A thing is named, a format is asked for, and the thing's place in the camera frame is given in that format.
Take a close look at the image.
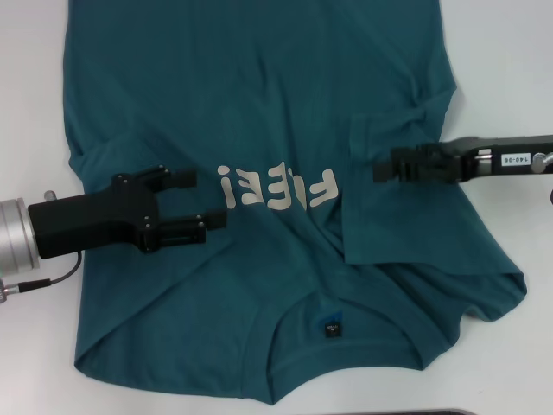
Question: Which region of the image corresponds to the teal printed t-shirt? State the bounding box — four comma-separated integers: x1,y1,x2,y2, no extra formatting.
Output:
62,0,527,384

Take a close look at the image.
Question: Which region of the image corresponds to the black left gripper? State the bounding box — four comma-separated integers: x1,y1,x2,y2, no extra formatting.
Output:
27,165,229,261

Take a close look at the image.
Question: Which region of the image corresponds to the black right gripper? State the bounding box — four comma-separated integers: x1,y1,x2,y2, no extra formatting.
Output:
373,134,553,185

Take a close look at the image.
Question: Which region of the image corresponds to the left arm gripper cable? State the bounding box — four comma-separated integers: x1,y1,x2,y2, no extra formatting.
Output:
0,191,84,304

